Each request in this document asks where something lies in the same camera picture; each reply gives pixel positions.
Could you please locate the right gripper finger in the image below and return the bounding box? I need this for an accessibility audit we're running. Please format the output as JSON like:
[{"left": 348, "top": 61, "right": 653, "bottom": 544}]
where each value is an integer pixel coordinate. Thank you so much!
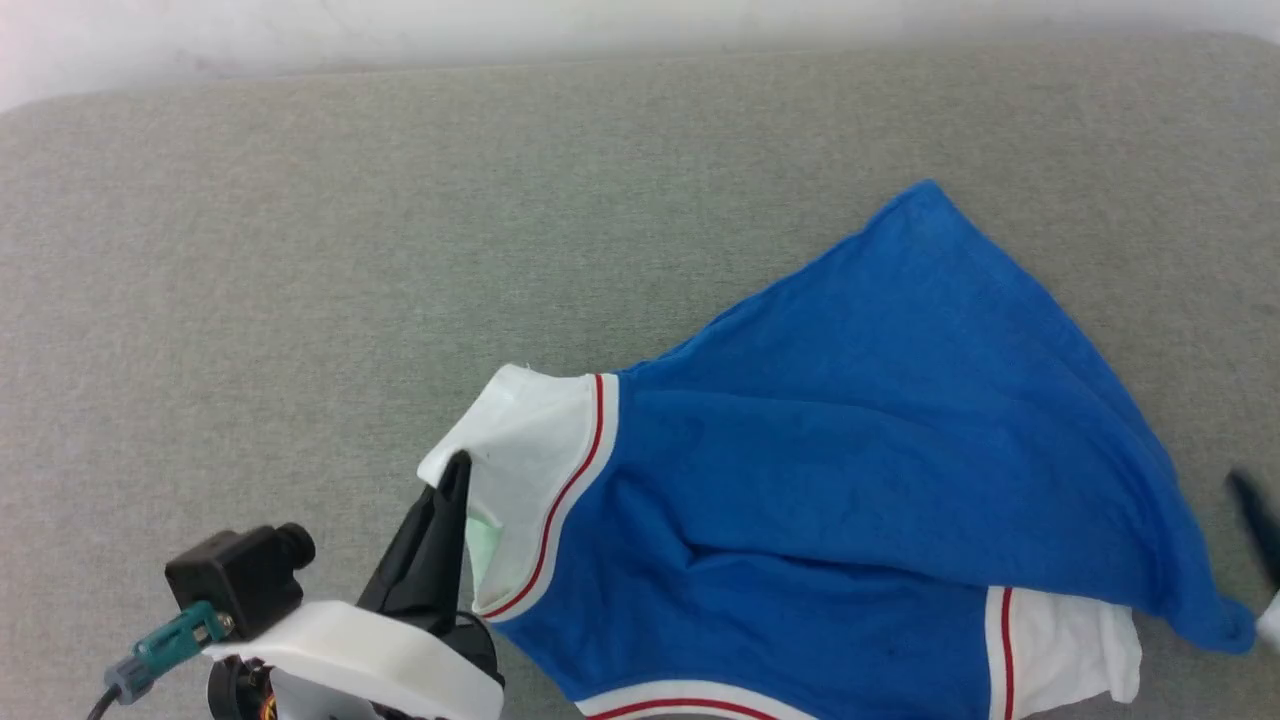
[{"left": 1227, "top": 470, "right": 1280, "bottom": 593}]

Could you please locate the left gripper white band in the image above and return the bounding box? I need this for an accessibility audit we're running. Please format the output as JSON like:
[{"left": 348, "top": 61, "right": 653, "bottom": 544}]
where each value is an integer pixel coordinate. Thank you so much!
[{"left": 203, "top": 452, "right": 506, "bottom": 720}]

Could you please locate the blue white red-striped garment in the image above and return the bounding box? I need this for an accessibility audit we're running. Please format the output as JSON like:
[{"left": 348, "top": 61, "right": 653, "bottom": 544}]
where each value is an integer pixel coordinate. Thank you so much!
[{"left": 417, "top": 180, "right": 1257, "bottom": 720}]

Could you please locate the teal cable connector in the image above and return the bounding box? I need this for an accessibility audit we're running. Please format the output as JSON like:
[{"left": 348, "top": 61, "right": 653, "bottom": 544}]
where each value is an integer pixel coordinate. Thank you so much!
[{"left": 105, "top": 600, "right": 237, "bottom": 706}]

